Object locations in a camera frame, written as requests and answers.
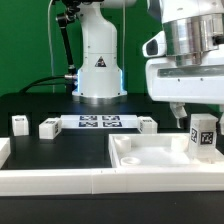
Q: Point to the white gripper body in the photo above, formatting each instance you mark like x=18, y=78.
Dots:
x=197, y=84

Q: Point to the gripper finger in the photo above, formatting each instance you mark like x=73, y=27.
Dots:
x=178, y=110
x=221, y=120

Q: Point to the white square table top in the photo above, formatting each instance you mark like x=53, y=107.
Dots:
x=152, y=150

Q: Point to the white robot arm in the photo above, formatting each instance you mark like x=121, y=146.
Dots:
x=185, y=59

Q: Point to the white right fence bar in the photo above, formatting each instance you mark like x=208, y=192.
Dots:
x=219, y=158

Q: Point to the white fence bar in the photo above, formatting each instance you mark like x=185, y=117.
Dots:
x=5, y=150
x=110, y=180
x=219, y=158

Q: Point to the white front fence bar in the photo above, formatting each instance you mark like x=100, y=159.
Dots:
x=110, y=180

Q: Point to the white left fence bar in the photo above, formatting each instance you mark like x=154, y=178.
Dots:
x=5, y=150

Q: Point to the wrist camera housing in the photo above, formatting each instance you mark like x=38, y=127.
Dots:
x=156, y=46

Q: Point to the white marker base plate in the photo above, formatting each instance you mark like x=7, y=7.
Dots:
x=98, y=121

